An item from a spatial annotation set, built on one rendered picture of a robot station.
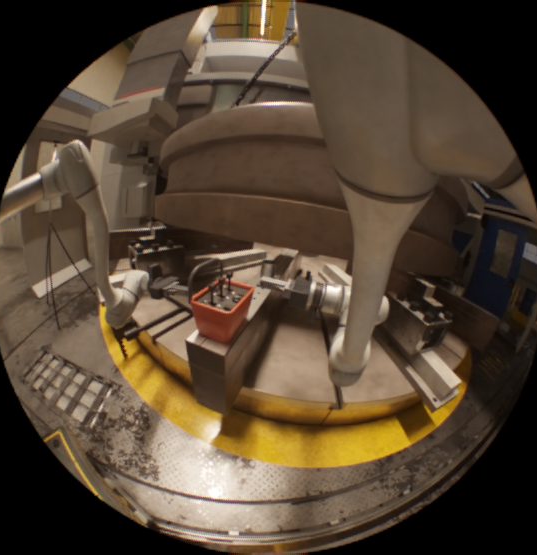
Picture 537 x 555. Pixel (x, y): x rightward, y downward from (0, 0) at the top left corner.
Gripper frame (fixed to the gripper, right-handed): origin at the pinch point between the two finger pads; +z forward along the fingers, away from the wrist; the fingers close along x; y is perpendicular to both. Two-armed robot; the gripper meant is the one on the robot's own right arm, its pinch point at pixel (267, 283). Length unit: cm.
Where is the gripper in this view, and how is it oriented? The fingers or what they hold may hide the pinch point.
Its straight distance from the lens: 59.2
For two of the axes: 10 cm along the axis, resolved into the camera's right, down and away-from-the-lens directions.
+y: 1.3, -9.2, -3.6
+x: -2.8, 3.1, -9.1
